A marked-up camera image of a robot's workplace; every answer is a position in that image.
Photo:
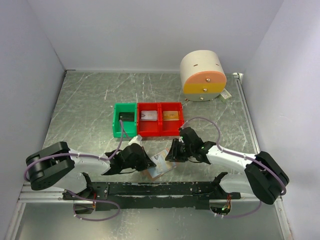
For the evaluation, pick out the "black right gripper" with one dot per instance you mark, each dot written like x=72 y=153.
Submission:
x=173 y=155

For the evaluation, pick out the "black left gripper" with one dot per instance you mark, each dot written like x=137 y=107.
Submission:
x=147 y=162

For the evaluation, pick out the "brown leather card holder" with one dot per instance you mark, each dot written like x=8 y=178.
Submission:
x=156 y=172

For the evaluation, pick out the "red plastic bin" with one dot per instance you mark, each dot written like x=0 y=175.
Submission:
x=148 y=128
x=170 y=127

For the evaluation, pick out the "green plastic bin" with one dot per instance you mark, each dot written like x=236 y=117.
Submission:
x=129 y=127

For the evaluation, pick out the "white round drawer cabinet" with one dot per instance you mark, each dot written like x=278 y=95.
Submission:
x=202 y=76

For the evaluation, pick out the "white diamond print card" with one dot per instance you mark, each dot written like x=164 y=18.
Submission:
x=160 y=158

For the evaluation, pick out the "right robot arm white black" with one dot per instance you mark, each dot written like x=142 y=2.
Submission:
x=259 y=174

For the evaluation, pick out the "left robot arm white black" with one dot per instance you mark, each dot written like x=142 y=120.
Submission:
x=62 y=167

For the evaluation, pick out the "gold card in bin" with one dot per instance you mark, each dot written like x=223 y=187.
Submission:
x=170 y=115

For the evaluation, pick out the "silver purple card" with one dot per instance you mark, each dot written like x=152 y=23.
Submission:
x=148 y=115

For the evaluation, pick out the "black card in green bin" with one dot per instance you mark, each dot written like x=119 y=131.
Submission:
x=127 y=116

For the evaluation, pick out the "small white green box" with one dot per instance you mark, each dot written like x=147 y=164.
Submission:
x=225 y=95

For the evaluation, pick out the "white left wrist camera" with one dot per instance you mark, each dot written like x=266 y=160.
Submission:
x=136 y=140

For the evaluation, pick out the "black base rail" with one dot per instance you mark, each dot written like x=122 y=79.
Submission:
x=148 y=195

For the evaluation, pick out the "white corner bracket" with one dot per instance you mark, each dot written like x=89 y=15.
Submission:
x=238 y=75

